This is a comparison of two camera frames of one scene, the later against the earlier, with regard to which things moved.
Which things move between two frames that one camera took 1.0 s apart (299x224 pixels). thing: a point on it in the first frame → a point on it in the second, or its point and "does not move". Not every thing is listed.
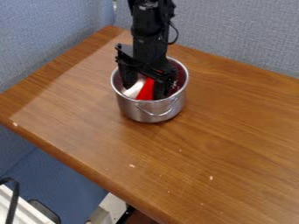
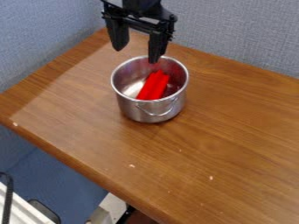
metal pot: x=156 y=110 does not move
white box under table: x=29 y=213 does not move
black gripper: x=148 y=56 → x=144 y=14
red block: x=146 y=92 does not move
